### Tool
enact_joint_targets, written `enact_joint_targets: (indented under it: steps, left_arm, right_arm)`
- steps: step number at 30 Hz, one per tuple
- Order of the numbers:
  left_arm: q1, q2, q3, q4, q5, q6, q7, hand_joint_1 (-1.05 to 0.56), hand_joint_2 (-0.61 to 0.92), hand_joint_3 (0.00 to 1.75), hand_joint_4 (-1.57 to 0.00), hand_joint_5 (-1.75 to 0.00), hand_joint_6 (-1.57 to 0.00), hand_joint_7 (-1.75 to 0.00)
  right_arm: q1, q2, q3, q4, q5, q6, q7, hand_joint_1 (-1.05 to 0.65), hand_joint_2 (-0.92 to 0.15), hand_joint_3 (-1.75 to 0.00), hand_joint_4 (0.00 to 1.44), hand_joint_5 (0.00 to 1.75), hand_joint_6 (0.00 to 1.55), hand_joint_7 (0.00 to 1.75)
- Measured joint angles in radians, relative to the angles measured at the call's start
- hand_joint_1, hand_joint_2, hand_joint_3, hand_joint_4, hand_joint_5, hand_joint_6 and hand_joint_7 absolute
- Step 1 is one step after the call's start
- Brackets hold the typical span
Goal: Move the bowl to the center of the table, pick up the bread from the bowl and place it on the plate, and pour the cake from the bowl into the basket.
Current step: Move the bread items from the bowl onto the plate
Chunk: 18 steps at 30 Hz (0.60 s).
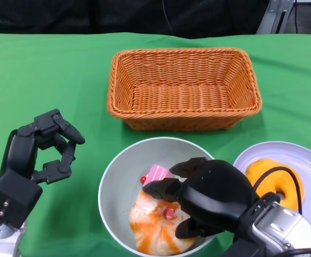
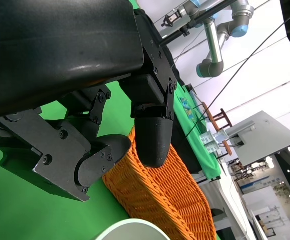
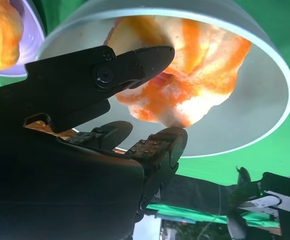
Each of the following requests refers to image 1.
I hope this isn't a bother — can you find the black looped wrist cable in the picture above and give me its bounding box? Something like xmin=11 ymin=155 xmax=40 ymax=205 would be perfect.
xmin=253 ymin=166 xmax=305 ymax=215

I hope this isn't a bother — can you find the thin black cable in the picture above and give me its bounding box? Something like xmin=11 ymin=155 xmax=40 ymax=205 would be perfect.
xmin=293 ymin=6 xmax=300 ymax=34

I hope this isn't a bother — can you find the white round plate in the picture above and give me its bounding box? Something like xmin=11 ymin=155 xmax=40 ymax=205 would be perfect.
xmin=232 ymin=141 xmax=311 ymax=215

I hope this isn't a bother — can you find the large orange striped bread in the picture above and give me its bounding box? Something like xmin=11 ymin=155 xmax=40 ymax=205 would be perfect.
xmin=128 ymin=188 xmax=198 ymax=255

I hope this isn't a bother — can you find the pink layered cake slice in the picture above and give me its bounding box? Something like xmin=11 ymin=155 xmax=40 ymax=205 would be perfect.
xmin=143 ymin=163 xmax=173 ymax=187

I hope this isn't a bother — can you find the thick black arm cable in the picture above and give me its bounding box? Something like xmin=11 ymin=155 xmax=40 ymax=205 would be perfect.
xmin=286 ymin=247 xmax=311 ymax=255

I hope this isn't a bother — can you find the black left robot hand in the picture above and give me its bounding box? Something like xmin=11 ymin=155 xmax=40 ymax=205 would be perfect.
xmin=0 ymin=109 xmax=86 ymax=232

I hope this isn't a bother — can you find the grey-green round bowl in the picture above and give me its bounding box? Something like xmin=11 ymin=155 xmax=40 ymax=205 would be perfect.
xmin=98 ymin=137 xmax=217 ymax=257

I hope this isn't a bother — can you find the silver metal stand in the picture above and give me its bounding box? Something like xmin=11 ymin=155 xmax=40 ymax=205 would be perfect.
xmin=256 ymin=0 xmax=297 ymax=34

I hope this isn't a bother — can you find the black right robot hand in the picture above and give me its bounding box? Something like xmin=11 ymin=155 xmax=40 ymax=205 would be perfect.
xmin=141 ymin=157 xmax=260 ymax=239

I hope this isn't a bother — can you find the green tablecloth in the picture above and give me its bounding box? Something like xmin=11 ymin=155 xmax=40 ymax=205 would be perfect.
xmin=0 ymin=32 xmax=311 ymax=257

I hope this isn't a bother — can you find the black backdrop cloth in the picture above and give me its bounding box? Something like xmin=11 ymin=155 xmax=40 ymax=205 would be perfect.
xmin=0 ymin=0 xmax=311 ymax=41

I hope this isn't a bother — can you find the orange wicker basket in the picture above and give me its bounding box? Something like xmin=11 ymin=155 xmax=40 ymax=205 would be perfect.
xmin=107 ymin=47 xmax=263 ymax=131

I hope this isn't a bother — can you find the small orange striped bread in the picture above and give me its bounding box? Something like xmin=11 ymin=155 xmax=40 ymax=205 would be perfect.
xmin=245 ymin=158 xmax=305 ymax=211

